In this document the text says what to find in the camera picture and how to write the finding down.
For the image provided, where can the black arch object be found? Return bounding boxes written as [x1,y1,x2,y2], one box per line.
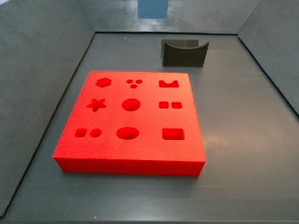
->
[161,39,209,67]

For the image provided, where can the blue panel on wall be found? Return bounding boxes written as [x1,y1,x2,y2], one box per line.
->
[137,0,168,19]

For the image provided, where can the red shape sorter block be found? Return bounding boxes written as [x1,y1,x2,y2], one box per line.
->
[52,71,205,176]

